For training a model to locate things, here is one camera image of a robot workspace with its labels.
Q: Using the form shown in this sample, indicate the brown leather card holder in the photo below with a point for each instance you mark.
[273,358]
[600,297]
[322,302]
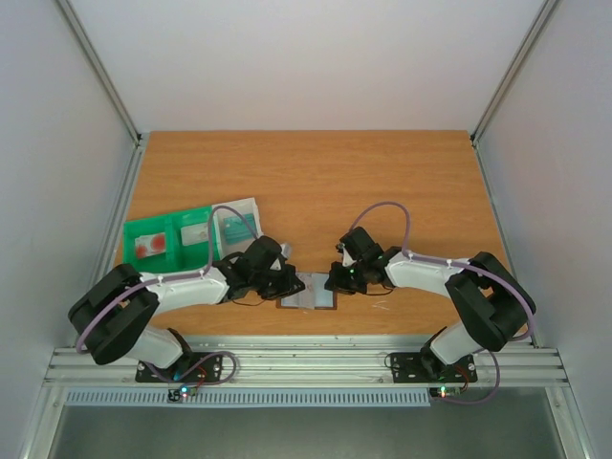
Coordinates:
[308,299]

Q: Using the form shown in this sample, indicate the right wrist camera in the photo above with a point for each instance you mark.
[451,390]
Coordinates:
[346,259]

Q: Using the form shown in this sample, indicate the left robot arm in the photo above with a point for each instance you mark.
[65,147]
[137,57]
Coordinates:
[113,318]

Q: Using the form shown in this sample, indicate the white plastic bin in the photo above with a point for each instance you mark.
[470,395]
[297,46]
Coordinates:
[234,208]

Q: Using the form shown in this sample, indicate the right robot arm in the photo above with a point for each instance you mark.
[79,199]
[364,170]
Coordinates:
[491,305]

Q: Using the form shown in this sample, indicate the aluminium frame post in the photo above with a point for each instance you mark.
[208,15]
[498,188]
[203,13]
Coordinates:
[543,16]
[84,42]

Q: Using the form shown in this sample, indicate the teal card stack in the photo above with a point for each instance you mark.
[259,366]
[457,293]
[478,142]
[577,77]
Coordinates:
[237,230]

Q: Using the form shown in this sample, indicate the red circle card in bin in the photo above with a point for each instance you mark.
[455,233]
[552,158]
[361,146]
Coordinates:
[150,245]

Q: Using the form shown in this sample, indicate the left aluminium frame post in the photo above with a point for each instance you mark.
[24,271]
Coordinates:
[84,42]

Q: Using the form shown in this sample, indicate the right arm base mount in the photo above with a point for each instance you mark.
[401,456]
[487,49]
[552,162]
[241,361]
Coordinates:
[413,367]

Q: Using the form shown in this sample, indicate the grey card in holder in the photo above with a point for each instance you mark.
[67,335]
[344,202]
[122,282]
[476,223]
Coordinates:
[315,296]

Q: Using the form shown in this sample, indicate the grey slotted cable duct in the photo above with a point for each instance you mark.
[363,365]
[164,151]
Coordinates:
[249,397]

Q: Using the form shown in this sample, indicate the right aluminium frame post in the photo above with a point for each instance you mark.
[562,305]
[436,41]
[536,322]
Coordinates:
[543,16]

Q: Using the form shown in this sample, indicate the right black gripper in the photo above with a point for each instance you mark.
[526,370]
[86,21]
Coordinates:
[344,279]

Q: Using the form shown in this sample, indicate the green two-compartment bin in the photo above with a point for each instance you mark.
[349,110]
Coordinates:
[172,242]

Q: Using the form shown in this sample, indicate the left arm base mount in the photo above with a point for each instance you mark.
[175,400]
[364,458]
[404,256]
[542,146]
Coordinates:
[194,368]

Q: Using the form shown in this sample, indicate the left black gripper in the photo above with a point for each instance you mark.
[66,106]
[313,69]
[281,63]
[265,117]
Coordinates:
[288,288]

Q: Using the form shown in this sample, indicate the white card in bin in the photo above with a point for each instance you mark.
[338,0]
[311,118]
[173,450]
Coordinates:
[194,234]

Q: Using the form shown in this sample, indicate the aluminium front rail frame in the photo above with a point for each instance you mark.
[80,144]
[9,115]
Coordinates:
[319,361]

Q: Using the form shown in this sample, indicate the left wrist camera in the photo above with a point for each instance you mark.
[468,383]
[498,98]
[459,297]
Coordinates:
[285,252]

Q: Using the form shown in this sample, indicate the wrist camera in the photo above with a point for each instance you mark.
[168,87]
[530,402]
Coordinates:
[285,252]
[346,259]

